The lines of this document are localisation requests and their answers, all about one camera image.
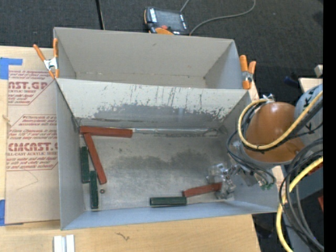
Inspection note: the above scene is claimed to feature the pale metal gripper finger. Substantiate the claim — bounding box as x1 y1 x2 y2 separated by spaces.
206 163 230 185
215 178 236 201

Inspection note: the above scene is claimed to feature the red-brown flat block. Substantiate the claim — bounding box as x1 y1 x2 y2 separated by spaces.
79 125 133 139
182 182 224 198
82 132 108 185

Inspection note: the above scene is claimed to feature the dark green flat block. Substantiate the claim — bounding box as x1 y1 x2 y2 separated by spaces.
89 170 100 209
149 196 188 207
80 146 91 184

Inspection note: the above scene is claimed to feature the grey metal bin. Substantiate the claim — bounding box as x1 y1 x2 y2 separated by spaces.
53 27 280 231

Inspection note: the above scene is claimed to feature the brown cardboard board red print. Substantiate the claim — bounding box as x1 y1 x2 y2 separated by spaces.
0 45 62 227

